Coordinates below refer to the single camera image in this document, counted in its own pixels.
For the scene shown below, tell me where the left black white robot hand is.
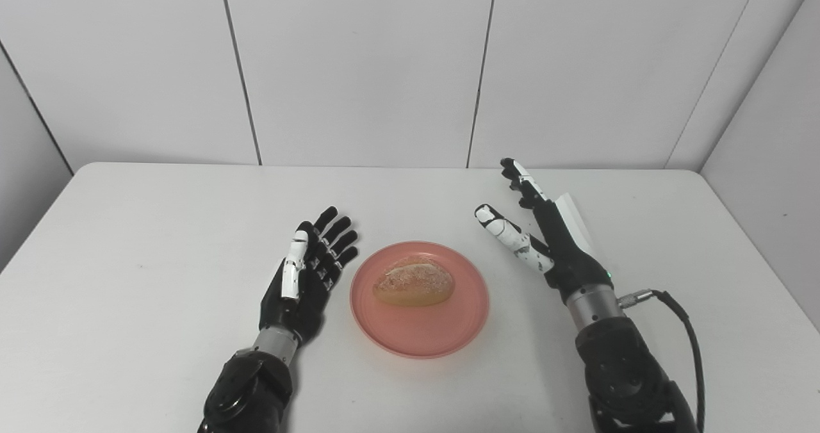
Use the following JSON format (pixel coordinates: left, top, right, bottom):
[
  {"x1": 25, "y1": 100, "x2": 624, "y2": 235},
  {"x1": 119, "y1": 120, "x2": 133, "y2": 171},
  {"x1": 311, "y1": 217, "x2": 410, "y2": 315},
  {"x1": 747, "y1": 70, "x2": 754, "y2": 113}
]
[{"x1": 258, "y1": 205, "x2": 360, "y2": 346}]

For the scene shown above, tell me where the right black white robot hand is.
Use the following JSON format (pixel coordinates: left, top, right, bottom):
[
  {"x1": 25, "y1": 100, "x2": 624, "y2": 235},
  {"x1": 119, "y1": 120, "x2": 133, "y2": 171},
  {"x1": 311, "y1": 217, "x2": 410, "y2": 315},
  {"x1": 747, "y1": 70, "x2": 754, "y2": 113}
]
[{"x1": 474, "y1": 157, "x2": 616, "y2": 306}]

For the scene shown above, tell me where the golden bread roll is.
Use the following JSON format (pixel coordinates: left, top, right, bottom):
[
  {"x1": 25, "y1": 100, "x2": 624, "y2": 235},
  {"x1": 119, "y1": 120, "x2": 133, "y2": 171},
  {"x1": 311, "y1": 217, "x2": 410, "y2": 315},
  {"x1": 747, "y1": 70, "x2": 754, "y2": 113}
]
[{"x1": 373, "y1": 256, "x2": 456, "y2": 307}]

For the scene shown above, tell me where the pink round plate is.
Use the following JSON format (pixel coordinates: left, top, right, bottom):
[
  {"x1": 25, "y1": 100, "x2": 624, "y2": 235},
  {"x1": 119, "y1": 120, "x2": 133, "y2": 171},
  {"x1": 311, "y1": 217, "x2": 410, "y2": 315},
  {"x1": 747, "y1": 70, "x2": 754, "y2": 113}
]
[{"x1": 350, "y1": 241, "x2": 491, "y2": 359}]

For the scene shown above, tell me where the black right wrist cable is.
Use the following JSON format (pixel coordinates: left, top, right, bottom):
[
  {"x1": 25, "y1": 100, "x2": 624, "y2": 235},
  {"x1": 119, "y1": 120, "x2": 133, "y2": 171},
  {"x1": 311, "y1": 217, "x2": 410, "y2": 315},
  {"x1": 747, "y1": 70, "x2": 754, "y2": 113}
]
[{"x1": 618, "y1": 288, "x2": 707, "y2": 433}]

